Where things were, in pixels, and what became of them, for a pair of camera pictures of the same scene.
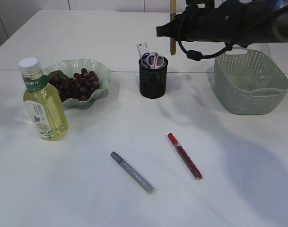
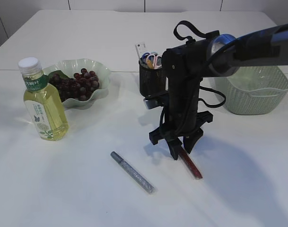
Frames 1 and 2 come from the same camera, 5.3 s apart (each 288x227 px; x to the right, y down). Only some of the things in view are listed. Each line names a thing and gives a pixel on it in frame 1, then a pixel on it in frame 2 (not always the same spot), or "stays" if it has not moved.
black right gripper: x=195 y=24 -> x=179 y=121
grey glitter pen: x=150 y=188 stays
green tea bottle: x=43 y=102 stays
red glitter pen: x=185 y=157 stays
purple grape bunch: x=76 y=87 stays
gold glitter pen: x=173 y=14 -> x=150 y=64
